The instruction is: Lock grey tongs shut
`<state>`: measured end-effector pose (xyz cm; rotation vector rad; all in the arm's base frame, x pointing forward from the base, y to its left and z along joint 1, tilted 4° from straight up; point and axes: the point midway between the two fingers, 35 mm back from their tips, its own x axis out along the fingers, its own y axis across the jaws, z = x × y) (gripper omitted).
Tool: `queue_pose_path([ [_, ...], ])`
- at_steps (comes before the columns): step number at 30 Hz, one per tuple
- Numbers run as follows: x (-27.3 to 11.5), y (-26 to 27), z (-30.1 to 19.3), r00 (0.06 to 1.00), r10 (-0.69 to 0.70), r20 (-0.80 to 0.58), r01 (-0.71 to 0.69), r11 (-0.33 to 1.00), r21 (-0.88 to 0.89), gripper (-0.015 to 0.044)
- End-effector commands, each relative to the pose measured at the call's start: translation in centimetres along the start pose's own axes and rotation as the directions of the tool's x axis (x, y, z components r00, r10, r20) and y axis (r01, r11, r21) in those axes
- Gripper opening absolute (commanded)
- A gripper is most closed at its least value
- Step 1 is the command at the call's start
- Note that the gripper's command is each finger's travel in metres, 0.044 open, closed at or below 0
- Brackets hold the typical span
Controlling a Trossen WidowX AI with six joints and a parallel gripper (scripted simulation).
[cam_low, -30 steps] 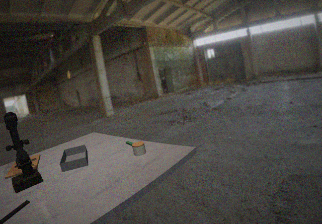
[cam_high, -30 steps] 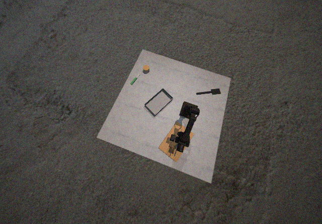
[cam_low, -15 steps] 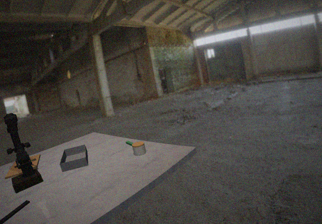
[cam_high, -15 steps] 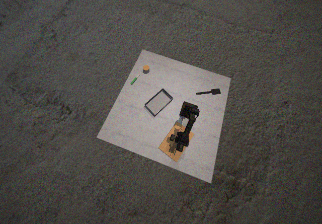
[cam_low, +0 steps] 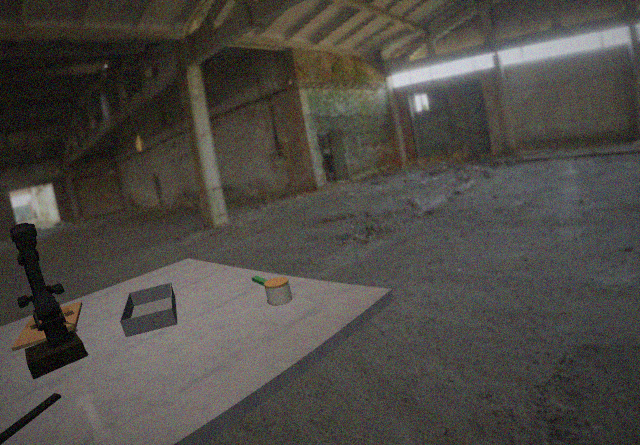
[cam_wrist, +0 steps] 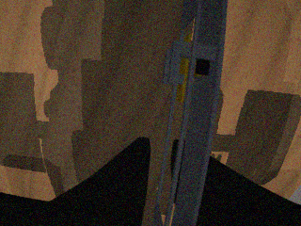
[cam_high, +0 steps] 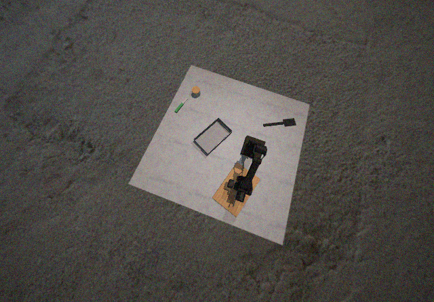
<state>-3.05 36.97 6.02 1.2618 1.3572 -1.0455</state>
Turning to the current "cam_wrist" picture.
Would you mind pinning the brown wooden board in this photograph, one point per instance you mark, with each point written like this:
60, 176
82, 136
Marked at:
80, 80

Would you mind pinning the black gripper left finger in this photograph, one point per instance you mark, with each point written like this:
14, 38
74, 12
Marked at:
114, 196

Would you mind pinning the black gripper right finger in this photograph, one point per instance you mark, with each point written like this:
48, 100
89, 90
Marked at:
230, 199

